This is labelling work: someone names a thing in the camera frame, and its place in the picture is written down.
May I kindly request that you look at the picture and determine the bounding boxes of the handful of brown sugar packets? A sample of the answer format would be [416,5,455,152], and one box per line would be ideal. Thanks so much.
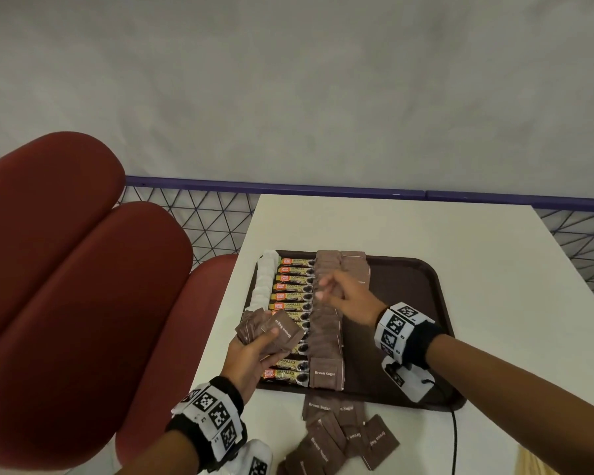
[235,307,306,362]

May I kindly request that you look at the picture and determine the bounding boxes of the person's right forearm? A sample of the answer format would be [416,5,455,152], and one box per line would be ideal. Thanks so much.
[425,334,594,475]

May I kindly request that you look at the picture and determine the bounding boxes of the row of brown sugar packets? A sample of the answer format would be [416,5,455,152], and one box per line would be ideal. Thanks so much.
[308,250,346,391]

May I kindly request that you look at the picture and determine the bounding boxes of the row of gold coffee sachets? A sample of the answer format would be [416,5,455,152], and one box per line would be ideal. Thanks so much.
[262,257,315,389]

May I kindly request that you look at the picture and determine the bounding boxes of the right marker wristband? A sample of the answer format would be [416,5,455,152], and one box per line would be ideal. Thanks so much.
[374,302,444,369]

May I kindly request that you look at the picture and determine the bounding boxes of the person's left hand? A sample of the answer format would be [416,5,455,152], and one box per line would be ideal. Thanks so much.
[221,327,290,405]

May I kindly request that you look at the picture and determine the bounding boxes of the black camera cable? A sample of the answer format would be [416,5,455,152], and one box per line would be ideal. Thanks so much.
[443,408,459,475]

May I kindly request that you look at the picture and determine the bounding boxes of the pile of brown sugar packets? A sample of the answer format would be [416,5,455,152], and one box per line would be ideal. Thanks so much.
[277,393,401,475]

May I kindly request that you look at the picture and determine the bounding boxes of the purple wire fence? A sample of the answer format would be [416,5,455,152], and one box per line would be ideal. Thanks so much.
[116,176,594,298]

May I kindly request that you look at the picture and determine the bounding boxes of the brown plastic tray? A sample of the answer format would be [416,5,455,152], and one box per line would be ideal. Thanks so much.
[245,250,467,413]

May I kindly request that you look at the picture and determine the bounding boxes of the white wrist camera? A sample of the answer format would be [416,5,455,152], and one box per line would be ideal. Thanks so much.
[381,356,436,404]
[222,439,273,475]

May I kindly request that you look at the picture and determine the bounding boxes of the red padded chair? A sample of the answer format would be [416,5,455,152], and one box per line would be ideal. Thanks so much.
[0,131,238,470]

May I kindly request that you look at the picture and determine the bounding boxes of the person's left forearm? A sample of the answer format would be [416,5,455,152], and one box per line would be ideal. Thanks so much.
[116,429,201,475]

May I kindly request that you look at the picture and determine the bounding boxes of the bundle of wooden stirrers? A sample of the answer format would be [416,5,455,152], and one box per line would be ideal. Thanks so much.
[517,445,560,475]

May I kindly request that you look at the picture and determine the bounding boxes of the person's right hand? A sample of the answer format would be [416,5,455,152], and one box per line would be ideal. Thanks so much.
[314,270,389,328]

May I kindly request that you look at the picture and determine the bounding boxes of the left marker wristband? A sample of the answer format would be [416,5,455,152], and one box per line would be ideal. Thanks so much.
[166,375,248,470]

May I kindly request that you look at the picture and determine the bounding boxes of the marker wristband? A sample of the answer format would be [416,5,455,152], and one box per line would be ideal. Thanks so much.
[374,302,444,369]
[166,375,248,470]

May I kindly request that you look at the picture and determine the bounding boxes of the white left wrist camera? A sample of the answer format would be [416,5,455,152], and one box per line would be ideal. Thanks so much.
[222,439,273,475]

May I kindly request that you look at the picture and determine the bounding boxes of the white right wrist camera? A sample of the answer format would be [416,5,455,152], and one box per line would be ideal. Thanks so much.
[381,356,436,404]

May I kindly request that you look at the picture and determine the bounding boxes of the row of white tea bags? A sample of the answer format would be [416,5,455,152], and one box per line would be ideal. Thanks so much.
[245,249,282,317]

